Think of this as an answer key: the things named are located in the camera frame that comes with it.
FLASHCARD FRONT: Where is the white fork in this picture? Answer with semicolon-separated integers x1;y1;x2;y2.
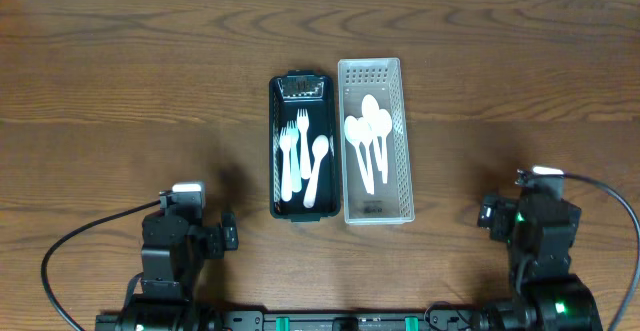
279;127;293;202
297;109;311;180

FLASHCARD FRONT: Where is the mint green plastic fork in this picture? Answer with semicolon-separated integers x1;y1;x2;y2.
287;121;302;193

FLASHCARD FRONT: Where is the white spoon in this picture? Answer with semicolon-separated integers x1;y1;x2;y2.
361;94;382;171
344;116;372;194
358;117;375;195
303;135;329;208

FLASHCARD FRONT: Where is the white spoon crossing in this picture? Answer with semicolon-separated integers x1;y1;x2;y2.
376;109;392;184

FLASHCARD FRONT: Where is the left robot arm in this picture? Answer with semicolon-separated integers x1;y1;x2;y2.
114;210;239;331

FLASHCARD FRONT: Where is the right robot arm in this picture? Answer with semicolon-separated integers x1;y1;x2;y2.
472;192;603;331

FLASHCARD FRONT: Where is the black plastic basket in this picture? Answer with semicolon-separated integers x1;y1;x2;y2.
268;70;340;222

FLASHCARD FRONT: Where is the clear plastic basket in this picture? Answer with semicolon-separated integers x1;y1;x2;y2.
338;58;415;225

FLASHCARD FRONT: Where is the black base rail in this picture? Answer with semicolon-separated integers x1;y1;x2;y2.
94;309;596;331

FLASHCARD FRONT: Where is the right black cable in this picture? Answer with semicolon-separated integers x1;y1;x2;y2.
562;172;640;331

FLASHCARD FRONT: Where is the black cable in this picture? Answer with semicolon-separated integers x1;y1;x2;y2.
40;198;164;331
562;172;640;331

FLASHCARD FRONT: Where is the left black cable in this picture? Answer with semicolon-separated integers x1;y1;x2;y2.
40;198;164;331

